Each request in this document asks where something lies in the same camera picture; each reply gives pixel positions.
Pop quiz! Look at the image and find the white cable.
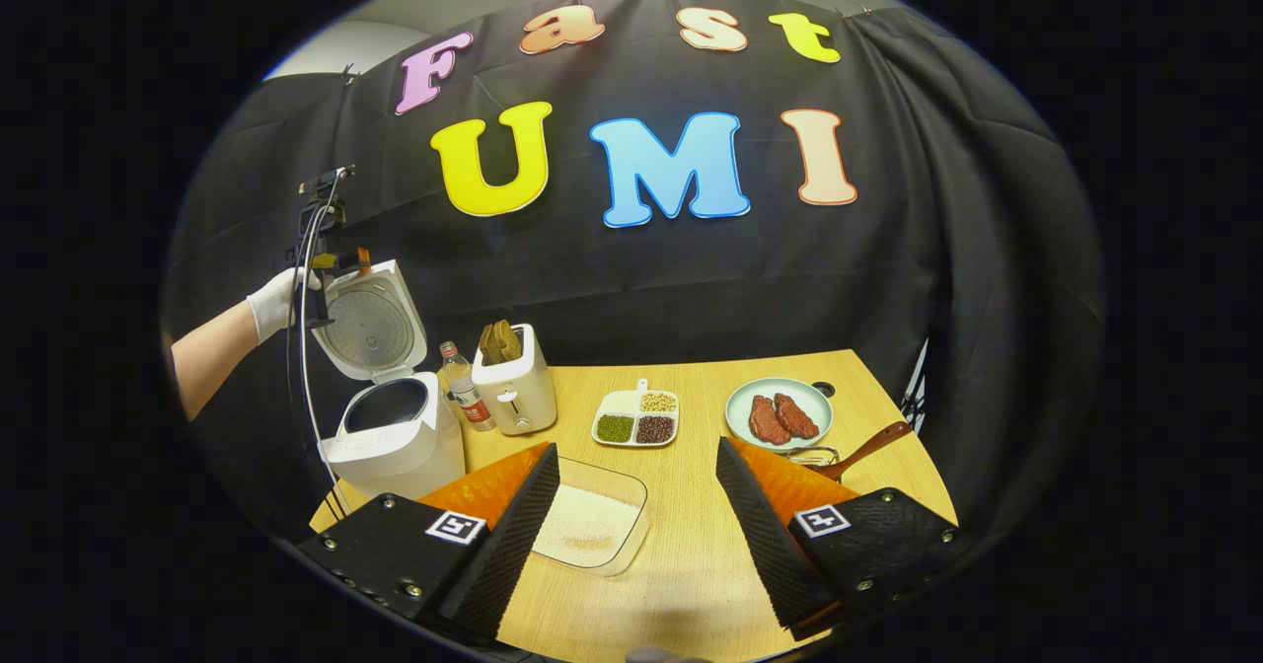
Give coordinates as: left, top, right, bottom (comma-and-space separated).
296, 168, 348, 521

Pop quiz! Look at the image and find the clear water bottle red label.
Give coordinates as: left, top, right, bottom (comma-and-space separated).
439, 340, 496, 433

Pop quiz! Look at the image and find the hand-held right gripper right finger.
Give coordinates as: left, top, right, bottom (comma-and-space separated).
715, 436, 963, 641

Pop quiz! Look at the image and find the white toaster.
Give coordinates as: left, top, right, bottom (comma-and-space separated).
471, 324, 558, 436

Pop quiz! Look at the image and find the black cable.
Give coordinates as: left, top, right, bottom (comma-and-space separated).
283, 204, 341, 521

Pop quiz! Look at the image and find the white rice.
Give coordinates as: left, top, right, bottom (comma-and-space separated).
533, 483, 640, 553

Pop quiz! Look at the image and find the red meat piece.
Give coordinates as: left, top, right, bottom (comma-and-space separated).
773, 393, 820, 440
748, 395, 793, 446

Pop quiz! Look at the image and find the black tripod stand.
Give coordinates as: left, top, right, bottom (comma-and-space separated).
904, 362, 932, 425

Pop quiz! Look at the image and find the white rice cooker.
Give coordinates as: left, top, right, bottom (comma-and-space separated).
311, 259, 467, 501

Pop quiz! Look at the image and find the pale green plate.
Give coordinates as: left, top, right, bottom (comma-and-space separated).
725, 377, 835, 454

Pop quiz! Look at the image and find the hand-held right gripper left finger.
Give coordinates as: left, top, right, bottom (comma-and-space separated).
296, 443, 561, 644

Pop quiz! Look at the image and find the clear plastic container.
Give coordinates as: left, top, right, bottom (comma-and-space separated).
530, 458, 652, 577

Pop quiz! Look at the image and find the black backdrop cloth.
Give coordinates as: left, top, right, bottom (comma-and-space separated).
163, 0, 1104, 546

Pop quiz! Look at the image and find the white divided bean dish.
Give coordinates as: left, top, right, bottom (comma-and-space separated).
591, 379, 681, 448

